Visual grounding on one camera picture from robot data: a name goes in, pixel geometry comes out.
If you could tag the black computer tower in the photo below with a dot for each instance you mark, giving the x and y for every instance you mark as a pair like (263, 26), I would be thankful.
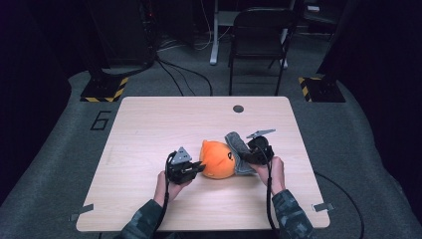
(126, 33)

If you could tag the person's right hand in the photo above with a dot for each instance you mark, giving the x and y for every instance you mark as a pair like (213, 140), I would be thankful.
(275, 176)

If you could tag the grey cloth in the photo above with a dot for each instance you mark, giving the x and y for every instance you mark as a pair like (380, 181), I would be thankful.
(236, 146)

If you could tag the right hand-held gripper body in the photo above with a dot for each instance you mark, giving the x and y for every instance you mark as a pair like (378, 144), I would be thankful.
(262, 151)

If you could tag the black folding chair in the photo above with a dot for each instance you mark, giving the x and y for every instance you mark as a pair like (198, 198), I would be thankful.
(258, 36)

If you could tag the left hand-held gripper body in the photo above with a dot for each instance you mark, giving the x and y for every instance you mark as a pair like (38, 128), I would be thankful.
(180, 166)

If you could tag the white desk leg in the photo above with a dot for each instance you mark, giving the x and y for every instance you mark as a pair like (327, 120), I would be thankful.
(215, 40)

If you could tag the grey round table grommet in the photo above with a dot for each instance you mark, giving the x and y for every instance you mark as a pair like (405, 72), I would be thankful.
(238, 109)

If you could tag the person's left hand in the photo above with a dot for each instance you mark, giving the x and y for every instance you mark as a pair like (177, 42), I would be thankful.
(166, 189)

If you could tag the orange plush toy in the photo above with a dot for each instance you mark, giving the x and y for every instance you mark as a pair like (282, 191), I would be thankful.
(217, 162)

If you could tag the striped black stand base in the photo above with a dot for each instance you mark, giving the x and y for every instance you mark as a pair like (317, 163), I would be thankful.
(104, 89)
(323, 89)

